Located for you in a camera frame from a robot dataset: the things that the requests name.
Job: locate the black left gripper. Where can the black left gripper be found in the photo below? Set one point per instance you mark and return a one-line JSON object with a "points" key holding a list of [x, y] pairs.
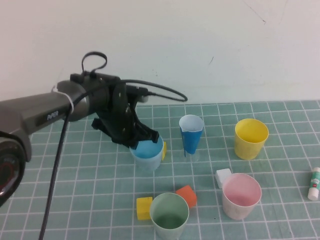
{"points": [[120, 125]]}

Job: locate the light blue plastic cup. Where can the light blue plastic cup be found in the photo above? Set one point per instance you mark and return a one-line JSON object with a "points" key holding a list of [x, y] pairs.
{"points": [[148, 162]]}

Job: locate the yellow plastic cup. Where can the yellow plastic cup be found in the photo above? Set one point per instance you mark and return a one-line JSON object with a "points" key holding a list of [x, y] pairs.
{"points": [[247, 151]]}

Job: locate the pink plastic cup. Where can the pink plastic cup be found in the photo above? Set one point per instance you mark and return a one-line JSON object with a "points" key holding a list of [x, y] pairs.
{"points": [[236, 211]]}

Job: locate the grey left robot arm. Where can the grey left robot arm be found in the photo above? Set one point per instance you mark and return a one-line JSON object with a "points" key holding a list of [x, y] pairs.
{"points": [[37, 107]]}

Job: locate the yellow foam cube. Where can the yellow foam cube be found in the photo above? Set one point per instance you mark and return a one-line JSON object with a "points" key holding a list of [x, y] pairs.
{"points": [[164, 151], [143, 207]]}

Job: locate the blue paper cone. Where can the blue paper cone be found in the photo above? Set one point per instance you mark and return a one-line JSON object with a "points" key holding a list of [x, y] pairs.
{"points": [[190, 142]]}

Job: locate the clear plastic cup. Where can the clear plastic cup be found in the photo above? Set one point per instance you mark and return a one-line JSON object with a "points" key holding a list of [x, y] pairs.
{"points": [[194, 157]]}

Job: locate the orange foam cube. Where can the orange foam cube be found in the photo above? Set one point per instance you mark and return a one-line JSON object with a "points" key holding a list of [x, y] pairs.
{"points": [[188, 196]]}

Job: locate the white zip tie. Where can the white zip tie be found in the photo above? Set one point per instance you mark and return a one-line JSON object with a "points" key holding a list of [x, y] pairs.
{"points": [[67, 98]]}

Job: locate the white foam cube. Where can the white foam cube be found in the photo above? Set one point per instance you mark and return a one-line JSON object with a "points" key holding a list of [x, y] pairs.
{"points": [[221, 176]]}

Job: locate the green plastic cup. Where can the green plastic cup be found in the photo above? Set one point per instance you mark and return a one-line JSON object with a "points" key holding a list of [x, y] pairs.
{"points": [[167, 232]]}

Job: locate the teal grid tablecloth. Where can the teal grid tablecloth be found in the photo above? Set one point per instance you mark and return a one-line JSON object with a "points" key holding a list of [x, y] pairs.
{"points": [[275, 225]]}

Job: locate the white green glue stick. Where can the white green glue stick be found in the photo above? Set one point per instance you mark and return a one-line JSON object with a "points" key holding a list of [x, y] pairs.
{"points": [[313, 183]]}

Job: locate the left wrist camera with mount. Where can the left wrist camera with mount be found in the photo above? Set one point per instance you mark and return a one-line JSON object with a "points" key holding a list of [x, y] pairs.
{"points": [[136, 93]]}

